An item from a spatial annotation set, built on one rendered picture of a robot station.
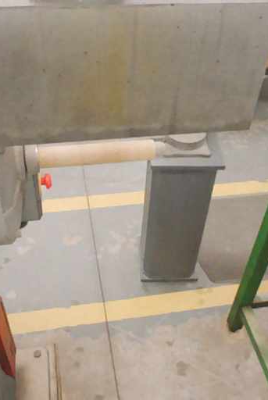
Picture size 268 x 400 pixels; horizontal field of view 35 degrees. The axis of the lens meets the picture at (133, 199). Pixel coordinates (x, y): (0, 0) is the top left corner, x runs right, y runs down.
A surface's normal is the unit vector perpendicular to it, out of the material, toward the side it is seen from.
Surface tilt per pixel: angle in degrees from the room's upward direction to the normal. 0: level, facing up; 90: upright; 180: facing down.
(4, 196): 83
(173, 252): 90
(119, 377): 0
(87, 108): 90
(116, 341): 0
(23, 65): 90
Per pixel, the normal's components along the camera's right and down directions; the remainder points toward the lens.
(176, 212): 0.05, 0.69
